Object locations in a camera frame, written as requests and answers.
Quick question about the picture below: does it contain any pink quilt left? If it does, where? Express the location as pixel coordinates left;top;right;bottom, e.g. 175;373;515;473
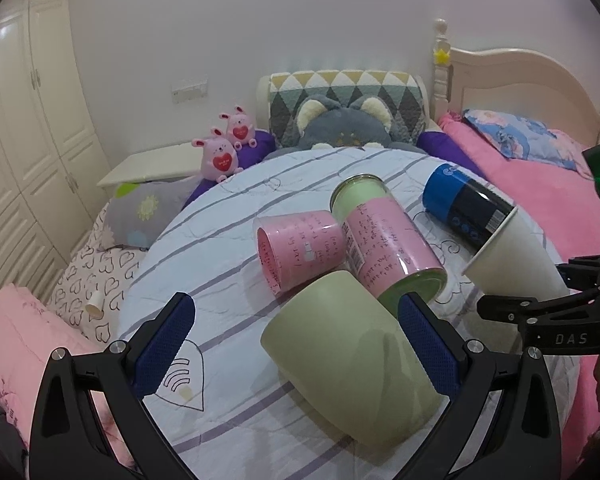
0;282;131;466

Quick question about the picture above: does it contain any pink bunny plush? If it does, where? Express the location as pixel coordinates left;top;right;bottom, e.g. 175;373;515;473
219;105;258;151
192;128;244;183

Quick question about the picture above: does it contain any grey cat plush cushion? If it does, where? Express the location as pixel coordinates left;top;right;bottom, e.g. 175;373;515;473
266;96;425;159

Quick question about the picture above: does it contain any white bedside table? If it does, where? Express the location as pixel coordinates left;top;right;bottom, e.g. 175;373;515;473
97;142;202;188

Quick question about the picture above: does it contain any pink bed blanket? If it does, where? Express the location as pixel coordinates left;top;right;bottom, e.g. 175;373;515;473
439;113;600;479

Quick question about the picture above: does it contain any front pink bunny plush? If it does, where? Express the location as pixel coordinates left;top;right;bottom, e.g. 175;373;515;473
192;128;244;183

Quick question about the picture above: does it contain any yellow star sticker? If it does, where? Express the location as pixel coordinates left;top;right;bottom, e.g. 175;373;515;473
434;48;451;66

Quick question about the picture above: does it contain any blue cartoon pillow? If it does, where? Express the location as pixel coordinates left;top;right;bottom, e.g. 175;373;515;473
463;108;591;177

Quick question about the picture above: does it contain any small pink cup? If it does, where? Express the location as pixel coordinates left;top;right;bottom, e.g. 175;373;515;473
254;210;346;296

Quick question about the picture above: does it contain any cream wardrobe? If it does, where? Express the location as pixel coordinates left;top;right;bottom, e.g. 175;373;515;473
0;0;109;301

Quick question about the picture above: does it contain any white wall socket panel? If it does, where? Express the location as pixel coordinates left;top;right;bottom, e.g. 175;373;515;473
171;76;208;104

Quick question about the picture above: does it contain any cream wooden headboard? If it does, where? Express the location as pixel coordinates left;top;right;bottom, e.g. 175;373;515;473
429;18;600;146

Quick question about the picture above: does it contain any blue black can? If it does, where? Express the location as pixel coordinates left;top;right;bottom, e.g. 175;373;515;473
422;164;514;250

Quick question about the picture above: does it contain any white paper cup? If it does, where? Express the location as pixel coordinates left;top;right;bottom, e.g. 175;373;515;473
463;207;569;301

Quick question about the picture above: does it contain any small white paper roll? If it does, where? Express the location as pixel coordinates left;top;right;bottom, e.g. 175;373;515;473
84;290;105;321

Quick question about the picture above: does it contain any grey flower pillow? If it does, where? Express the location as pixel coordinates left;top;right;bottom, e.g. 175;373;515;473
99;176;201;250

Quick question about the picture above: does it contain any triangle pattern quilted cushion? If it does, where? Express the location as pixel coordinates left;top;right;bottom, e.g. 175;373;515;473
256;70;434;146

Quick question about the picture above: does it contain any pink green tall can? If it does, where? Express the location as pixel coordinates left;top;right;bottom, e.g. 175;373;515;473
329;174;448;315

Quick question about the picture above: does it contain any rear pink bunny plush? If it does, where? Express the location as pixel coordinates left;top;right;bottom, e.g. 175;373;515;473
219;105;258;151

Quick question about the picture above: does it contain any heart pattern white pillow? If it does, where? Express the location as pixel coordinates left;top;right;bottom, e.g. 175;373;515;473
46;209;146;347

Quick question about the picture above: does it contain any light green cup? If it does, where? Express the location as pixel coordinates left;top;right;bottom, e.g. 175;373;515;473
261;271;442;448

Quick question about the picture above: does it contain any striped white table cloth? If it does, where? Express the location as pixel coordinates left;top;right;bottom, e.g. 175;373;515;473
115;145;581;480

